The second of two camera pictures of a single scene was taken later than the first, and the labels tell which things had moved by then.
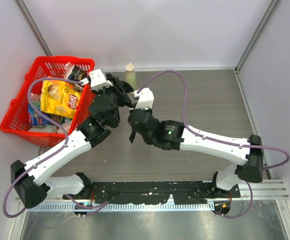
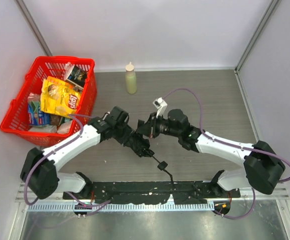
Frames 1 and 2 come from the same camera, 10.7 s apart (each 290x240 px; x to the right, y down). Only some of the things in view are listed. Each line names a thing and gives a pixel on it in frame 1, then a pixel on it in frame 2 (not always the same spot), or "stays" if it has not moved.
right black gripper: (137, 121) -> (151, 127)
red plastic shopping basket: (15, 121) stays
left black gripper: (120, 85) -> (140, 147)
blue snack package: (34, 118) stays
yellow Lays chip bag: (60, 98) stays
